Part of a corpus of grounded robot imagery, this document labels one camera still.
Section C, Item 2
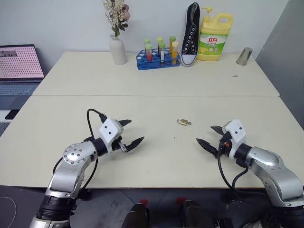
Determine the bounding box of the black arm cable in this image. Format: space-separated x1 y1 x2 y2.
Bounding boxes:
216 140 274 206
52 108 108 190

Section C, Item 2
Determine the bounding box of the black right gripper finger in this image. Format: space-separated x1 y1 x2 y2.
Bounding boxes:
196 138 218 156
210 125 225 136

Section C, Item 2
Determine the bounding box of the blue test tube rack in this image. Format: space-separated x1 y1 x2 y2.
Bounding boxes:
136 48 181 71

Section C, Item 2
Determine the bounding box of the yellow-capped tube, orange liquid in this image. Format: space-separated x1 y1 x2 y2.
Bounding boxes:
171 41 180 59

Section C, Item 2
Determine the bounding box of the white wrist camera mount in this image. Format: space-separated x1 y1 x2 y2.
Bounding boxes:
98 118 124 155
224 120 246 160

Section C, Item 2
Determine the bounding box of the dark rounded shape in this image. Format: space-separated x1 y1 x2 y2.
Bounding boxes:
122 203 151 228
182 200 215 228

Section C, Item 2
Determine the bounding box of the black canvas sneaker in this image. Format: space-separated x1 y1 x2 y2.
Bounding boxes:
180 2 202 67

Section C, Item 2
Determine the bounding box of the dried flower bouquet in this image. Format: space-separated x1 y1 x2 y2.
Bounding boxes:
102 0 131 38

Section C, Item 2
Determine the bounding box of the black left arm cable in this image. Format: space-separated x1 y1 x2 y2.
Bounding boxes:
52 108 108 190

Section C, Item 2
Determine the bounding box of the green-capped tube, clear liquid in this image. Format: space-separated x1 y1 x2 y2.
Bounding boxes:
158 42 167 63

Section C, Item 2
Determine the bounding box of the stainless steel cup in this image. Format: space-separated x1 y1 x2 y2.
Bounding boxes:
236 47 253 66

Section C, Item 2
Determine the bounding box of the yellow detergent pump bottle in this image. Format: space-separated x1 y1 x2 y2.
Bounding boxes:
196 7 234 62

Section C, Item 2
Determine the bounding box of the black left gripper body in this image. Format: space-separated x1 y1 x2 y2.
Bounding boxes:
111 135 128 153

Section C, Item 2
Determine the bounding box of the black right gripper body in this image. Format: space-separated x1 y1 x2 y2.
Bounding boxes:
217 131 233 158

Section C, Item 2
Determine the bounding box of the white ceramic vase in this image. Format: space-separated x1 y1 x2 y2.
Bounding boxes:
109 34 128 65

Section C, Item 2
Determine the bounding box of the open laptop, pink screen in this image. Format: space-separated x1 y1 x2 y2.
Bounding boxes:
0 44 46 120

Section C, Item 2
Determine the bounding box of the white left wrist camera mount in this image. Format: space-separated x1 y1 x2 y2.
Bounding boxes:
98 118 124 155

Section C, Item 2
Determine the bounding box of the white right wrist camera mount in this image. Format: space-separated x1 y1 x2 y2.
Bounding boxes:
224 120 246 160

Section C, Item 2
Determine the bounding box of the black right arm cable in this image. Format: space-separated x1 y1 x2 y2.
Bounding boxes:
216 140 274 206

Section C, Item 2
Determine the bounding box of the thin white floor cable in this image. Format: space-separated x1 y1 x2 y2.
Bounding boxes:
0 196 17 228

